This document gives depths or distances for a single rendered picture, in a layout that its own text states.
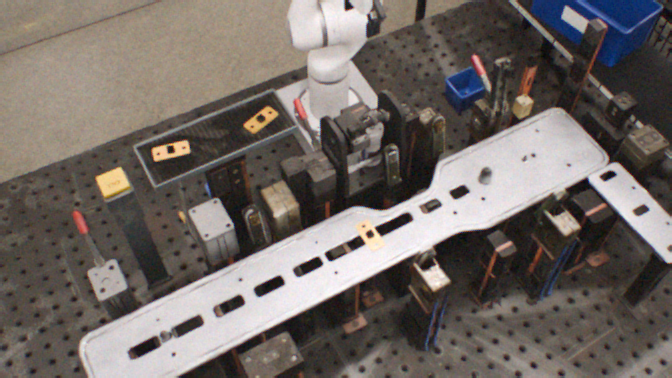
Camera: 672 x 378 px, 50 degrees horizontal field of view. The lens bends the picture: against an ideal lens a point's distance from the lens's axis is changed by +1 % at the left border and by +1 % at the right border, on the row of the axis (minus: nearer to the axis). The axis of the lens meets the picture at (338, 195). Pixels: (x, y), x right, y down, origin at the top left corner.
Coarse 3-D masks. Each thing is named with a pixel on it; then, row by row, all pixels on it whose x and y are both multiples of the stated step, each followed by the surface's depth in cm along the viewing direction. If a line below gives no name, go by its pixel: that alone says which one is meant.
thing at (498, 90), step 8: (496, 64) 175; (504, 64) 177; (496, 72) 177; (504, 72) 178; (512, 72) 174; (496, 80) 178; (504, 80) 180; (496, 88) 180; (504, 88) 182; (496, 96) 182; (504, 96) 184; (496, 104) 184; (504, 104) 186
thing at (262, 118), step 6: (264, 108) 174; (270, 108) 174; (258, 114) 173; (264, 114) 173; (270, 114) 173; (276, 114) 173; (252, 120) 172; (258, 120) 172; (264, 120) 172; (270, 120) 172; (246, 126) 171; (258, 126) 171; (252, 132) 170
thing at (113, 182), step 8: (120, 168) 165; (104, 176) 164; (112, 176) 164; (120, 176) 164; (104, 184) 162; (112, 184) 162; (120, 184) 162; (128, 184) 162; (104, 192) 161; (112, 192) 161
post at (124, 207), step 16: (128, 192) 164; (112, 208) 165; (128, 208) 167; (128, 224) 173; (144, 224) 176; (128, 240) 178; (144, 240) 181; (144, 256) 187; (160, 256) 191; (144, 272) 192; (160, 272) 196
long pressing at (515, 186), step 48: (480, 144) 188; (528, 144) 189; (576, 144) 189; (432, 192) 180; (480, 192) 180; (528, 192) 180; (288, 240) 172; (336, 240) 173; (384, 240) 173; (432, 240) 173; (192, 288) 165; (240, 288) 166; (288, 288) 166; (336, 288) 166; (96, 336) 159; (144, 336) 159; (192, 336) 159; (240, 336) 159
